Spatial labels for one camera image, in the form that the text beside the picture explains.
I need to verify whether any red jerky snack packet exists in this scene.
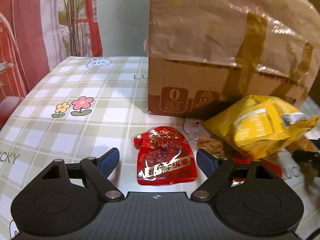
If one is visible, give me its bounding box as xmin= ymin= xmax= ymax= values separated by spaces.
xmin=133 ymin=126 xmax=197 ymax=186

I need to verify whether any small yellow snack packet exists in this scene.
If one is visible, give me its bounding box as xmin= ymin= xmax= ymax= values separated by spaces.
xmin=286 ymin=136 xmax=319 ymax=154

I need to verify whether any clear chicken snack packet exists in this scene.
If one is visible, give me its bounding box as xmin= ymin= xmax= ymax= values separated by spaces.
xmin=197 ymin=136 xmax=233 ymax=156

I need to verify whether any red barcode snack packet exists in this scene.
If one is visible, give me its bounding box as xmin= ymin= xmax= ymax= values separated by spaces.
xmin=220 ymin=151 xmax=282 ymax=186

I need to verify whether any large yellow chip bag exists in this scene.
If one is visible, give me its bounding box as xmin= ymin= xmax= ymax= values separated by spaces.
xmin=202 ymin=94 xmax=319 ymax=159

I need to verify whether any checkered flower tablecloth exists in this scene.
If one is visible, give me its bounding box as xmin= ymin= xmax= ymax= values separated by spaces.
xmin=0 ymin=56 xmax=320 ymax=240

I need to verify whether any taped cardboard box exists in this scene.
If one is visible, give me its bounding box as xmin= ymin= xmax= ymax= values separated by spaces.
xmin=145 ymin=0 xmax=319 ymax=119

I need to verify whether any red printed curtain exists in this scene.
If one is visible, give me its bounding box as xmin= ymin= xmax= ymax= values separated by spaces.
xmin=0 ymin=0 xmax=104 ymax=131

